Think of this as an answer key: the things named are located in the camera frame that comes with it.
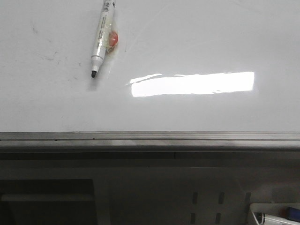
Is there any blue capped marker in tray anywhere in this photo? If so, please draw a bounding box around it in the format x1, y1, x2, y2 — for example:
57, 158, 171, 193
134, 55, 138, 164
286, 207, 300, 222

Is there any white plastic marker tray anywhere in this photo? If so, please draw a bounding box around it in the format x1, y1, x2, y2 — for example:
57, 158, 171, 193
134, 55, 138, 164
247, 203, 300, 225

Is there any large white whiteboard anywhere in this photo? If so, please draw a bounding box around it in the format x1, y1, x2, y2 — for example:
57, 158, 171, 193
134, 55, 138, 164
0, 0, 300, 149

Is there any black capped marker in tray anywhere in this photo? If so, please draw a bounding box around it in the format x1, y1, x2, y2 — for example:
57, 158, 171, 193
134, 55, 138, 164
254, 211, 300, 225

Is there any white whiteboard marker black tip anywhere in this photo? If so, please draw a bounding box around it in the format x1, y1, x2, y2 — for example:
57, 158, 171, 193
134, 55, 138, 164
91, 0, 116, 78

